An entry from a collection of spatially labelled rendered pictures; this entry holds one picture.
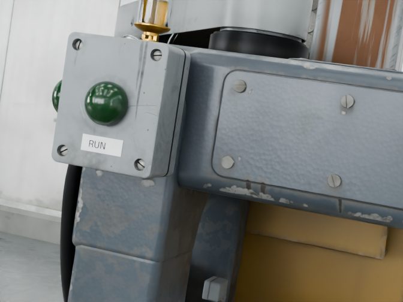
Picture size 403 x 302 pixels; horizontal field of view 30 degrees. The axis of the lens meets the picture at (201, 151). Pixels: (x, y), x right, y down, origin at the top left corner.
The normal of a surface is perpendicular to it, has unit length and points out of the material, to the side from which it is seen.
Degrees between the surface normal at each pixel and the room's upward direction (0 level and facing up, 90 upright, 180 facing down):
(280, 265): 90
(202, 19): 90
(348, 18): 90
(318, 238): 90
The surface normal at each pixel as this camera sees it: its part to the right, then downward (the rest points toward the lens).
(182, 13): -0.93, -0.12
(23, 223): -0.31, 0.00
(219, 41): -0.80, -0.09
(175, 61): 0.94, 0.16
